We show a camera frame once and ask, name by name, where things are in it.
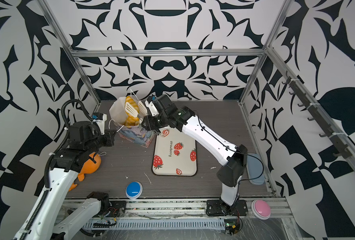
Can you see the pink push button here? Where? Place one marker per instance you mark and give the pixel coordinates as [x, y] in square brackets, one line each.
[261, 209]

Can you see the white slotted cable duct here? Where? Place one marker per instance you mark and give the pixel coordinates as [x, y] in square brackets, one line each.
[161, 224]

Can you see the small green-lit circuit board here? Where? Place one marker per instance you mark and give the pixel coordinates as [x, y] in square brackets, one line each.
[232, 227]

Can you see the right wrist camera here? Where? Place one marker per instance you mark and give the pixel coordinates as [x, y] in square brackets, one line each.
[151, 108]

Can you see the black wall hook rack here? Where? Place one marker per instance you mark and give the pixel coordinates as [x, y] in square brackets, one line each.
[318, 114]

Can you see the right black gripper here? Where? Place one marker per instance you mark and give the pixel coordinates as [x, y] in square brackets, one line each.
[150, 125]

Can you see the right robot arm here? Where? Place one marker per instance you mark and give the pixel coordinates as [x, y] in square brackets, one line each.
[232, 158]

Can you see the blue push button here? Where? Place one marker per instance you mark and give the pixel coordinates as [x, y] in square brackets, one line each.
[134, 190]

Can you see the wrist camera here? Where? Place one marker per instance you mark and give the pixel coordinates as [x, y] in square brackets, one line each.
[151, 108]
[100, 119]

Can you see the orange plush toy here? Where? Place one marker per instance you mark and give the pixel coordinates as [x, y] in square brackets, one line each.
[90, 166]

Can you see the floral paper gift bag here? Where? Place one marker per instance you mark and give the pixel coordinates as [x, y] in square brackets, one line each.
[127, 114]

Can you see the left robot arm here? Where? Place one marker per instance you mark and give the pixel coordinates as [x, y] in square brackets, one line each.
[60, 172]

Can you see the white strawberry tray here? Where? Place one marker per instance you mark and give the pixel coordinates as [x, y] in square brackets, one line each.
[174, 154]

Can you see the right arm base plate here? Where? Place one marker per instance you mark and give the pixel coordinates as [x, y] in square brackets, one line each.
[217, 208]

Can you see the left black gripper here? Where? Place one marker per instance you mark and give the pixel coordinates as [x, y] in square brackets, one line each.
[108, 136]

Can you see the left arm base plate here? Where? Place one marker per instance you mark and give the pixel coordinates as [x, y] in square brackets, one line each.
[115, 209]

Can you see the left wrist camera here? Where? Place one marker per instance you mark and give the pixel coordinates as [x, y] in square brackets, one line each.
[100, 119]

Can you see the fake croissant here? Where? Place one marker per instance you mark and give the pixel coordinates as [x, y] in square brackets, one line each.
[132, 102]

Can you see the fake twisted bread roll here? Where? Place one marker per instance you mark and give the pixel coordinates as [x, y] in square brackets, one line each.
[131, 121]

